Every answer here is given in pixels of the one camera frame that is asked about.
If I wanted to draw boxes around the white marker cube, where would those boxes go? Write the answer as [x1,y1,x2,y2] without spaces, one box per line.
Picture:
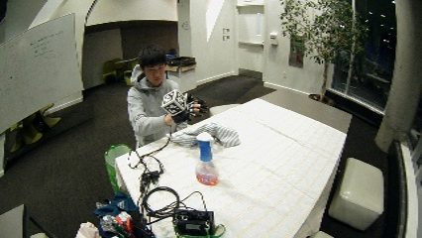
[160,88,189,117]

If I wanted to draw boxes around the striped grey cloth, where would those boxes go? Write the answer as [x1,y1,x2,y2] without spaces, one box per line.
[171,122,243,149]

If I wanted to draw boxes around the the person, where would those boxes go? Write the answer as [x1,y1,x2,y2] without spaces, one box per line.
[127,44,212,149]

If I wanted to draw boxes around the cart with black gear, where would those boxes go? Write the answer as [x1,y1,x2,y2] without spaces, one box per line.
[165,55,199,80]

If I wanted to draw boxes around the spray bottle with blue label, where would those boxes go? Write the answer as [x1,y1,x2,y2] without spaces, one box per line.
[195,132,220,186]

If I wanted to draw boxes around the white quilted tablecloth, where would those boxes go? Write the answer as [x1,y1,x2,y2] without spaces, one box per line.
[115,97,349,238]

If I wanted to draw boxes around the yellow-green lounge chair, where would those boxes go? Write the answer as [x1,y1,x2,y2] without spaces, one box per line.
[8,103,63,147]
[101,58,139,85]

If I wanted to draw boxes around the green chair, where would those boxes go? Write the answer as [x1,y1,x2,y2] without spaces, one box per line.
[104,144,133,194]

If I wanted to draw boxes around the dark plant pot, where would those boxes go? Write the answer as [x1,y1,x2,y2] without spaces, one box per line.
[308,93,338,106]

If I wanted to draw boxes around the indoor tree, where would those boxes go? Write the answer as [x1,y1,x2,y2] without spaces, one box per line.
[278,0,366,100]

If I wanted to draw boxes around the large whiteboard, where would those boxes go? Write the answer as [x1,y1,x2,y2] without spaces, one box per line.
[0,12,84,134]

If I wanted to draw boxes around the colourful packets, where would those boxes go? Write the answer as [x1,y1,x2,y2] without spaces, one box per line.
[99,211,135,236]

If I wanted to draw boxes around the white cube ottoman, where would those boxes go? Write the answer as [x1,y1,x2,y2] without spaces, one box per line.
[328,157,385,231]

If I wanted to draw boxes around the white plastic bag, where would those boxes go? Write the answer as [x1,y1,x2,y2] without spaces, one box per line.
[73,221,103,238]

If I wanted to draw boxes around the grey concrete column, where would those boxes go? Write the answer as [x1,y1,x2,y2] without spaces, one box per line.
[374,0,422,154]

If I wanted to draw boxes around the black glove cable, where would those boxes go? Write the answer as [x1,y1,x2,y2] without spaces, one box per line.
[128,124,175,196]

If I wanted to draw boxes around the dark framed wall picture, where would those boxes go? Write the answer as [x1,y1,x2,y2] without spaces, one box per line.
[288,35,306,68]

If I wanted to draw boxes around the black coiled cable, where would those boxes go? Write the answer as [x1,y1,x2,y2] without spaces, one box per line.
[139,185,209,222]

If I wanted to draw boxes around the black camera box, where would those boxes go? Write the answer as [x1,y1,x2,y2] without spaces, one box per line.
[172,209,216,237]

